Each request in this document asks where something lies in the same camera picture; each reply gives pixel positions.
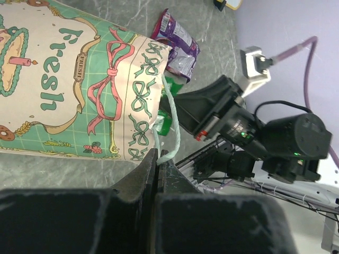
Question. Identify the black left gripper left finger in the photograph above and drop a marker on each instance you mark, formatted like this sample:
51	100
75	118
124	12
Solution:
78	220

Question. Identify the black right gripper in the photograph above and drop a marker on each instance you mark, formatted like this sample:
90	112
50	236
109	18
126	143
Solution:
216	109

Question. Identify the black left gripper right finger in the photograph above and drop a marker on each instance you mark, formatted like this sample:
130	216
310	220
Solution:
189	221

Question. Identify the green Fox's candy packet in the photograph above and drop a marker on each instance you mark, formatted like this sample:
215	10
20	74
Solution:
164	119

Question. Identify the purple Fox's candy packet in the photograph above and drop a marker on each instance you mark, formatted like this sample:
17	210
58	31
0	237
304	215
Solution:
184	49

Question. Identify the green printed paper bag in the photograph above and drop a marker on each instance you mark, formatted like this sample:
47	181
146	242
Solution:
74	85

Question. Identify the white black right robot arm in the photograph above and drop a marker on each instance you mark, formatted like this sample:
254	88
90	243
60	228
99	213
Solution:
280	157

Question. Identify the aluminium mounting rail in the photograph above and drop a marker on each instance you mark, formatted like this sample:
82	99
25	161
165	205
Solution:
319	197

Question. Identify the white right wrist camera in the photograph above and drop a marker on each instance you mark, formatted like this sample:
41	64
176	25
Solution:
255	68

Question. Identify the small whiteboard yellow frame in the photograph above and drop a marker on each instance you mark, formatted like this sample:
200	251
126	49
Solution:
232	4

